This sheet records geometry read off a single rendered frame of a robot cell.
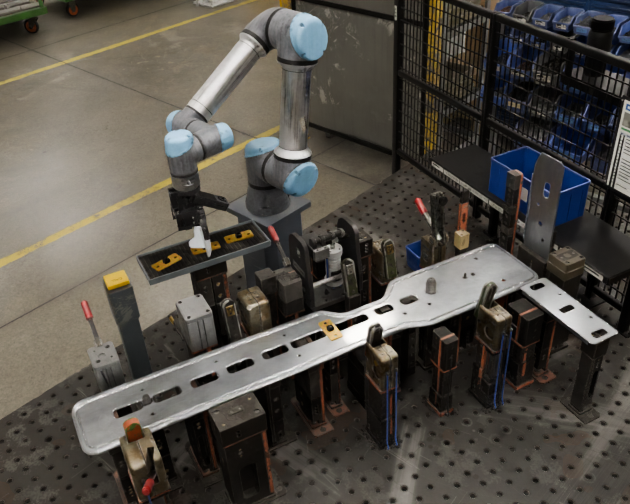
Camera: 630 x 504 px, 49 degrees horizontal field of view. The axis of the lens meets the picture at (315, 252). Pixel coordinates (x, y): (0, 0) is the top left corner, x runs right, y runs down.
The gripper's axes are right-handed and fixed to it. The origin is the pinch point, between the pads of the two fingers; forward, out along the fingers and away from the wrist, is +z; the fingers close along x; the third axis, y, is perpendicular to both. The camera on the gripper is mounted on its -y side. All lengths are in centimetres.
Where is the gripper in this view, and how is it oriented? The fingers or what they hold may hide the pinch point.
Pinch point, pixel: (205, 243)
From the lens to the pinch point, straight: 204.6
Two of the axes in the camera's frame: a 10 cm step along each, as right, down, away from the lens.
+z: 0.6, 8.1, 5.8
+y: -9.2, 2.7, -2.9
